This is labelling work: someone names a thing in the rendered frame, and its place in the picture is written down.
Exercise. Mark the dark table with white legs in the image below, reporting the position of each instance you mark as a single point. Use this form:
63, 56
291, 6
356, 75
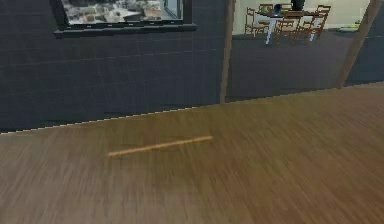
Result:
270, 23

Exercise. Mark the orange wooden stick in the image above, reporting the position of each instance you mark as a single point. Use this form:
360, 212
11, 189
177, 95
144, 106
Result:
160, 145

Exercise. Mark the black vase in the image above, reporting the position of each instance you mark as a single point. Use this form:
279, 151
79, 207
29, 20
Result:
297, 4

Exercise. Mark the brown wooden chair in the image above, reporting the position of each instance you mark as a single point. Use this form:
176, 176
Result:
313, 26
251, 23
266, 6
324, 8
286, 27

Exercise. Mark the black framed window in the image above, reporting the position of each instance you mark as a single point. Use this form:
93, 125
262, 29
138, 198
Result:
123, 13

